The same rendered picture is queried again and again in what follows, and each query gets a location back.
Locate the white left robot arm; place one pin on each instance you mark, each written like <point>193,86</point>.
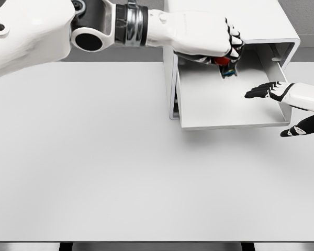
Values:
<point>28,34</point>

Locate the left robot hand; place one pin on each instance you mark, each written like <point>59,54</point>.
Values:
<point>199,34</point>

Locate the white tabletop storage cabinet shell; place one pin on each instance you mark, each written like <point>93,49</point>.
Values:
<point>264,21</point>

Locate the load switch with red knob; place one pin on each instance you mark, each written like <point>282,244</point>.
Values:
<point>221,61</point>

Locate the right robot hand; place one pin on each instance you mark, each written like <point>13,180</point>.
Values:
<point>303,96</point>

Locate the white cabinet drawer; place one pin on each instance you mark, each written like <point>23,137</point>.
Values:
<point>219,107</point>

